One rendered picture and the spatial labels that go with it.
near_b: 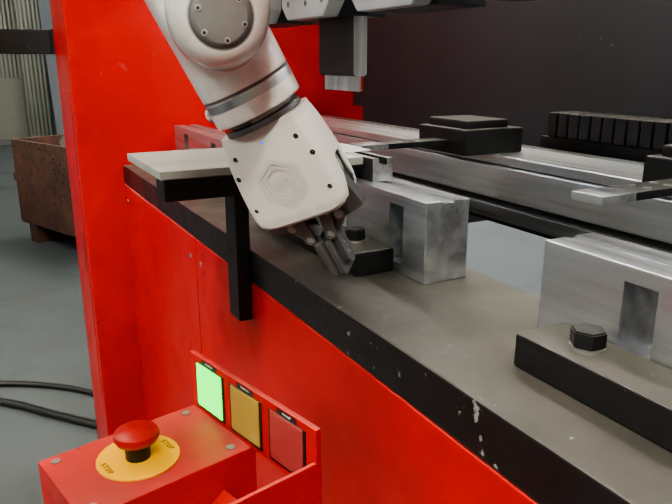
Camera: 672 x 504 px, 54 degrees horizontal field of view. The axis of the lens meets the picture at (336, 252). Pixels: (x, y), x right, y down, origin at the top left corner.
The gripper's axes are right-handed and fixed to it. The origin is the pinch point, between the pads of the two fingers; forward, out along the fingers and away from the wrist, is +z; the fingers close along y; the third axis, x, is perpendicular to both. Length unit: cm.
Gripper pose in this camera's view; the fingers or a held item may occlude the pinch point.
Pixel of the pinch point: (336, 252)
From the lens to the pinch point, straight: 66.6
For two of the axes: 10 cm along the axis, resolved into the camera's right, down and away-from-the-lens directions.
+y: 8.5, -2.5, -4.6
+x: 2.8, -5.2, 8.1
